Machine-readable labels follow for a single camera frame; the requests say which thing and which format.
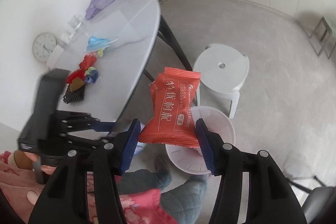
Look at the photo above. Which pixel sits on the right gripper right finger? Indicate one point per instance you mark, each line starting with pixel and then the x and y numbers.
pixel 270 200

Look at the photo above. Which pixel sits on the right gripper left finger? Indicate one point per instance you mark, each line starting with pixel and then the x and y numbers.
pixel 64 198

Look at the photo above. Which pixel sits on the black foam net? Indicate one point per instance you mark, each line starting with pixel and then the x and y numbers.
pixel 76 96

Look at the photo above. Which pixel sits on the red paper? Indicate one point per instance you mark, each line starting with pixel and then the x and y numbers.
pixel 87 62

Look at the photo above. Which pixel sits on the blue face mask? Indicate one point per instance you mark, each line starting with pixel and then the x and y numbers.
pixel 96 44

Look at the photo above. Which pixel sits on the red snack wrapper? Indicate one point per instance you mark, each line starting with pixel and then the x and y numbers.
pixel 172 93

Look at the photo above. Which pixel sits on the green paper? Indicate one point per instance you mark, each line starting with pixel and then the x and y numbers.
pixel 89 70

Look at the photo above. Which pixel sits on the yellow blue paper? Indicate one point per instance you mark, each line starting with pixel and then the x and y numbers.
pixel 100 52

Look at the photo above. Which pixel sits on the pink white trash bin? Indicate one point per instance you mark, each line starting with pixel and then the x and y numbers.
pixel 213 129

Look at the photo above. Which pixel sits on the person's left hand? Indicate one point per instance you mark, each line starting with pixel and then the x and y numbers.
pixel 25 160

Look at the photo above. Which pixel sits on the white box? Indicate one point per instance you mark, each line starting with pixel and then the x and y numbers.
pixel 54 57

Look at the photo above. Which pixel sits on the white mug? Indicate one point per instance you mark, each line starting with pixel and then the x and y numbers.
pixel 66 37

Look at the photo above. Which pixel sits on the clear glass cup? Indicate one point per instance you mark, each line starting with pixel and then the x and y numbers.
pixel 75 22

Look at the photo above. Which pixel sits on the white plastic stool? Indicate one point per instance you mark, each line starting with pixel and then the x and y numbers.
pixel 224 71

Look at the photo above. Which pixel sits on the grey metal stool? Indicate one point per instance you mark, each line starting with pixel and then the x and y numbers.
pixel 322 37

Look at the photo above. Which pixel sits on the round wall clock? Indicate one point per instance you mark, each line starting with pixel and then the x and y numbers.
pixel 43 45

